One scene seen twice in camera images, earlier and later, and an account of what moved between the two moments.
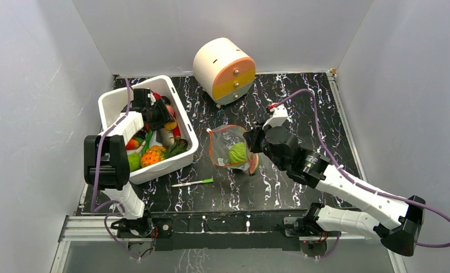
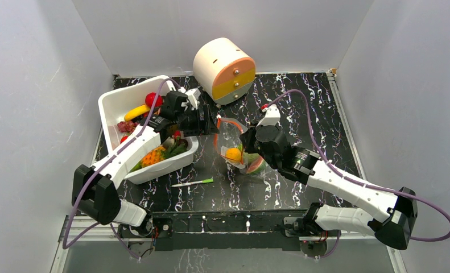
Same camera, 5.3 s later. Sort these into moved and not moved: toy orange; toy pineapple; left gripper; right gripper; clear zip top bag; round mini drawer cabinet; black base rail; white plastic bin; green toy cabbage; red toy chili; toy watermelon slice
Moved: green toy cabbage; toy watermelon slice; left gripper; clear zip top bag; toy orange
Not moved: red toy chili; toy pineapple; right gripper; round mini drawer cabinet; white plastic bin; black base rail
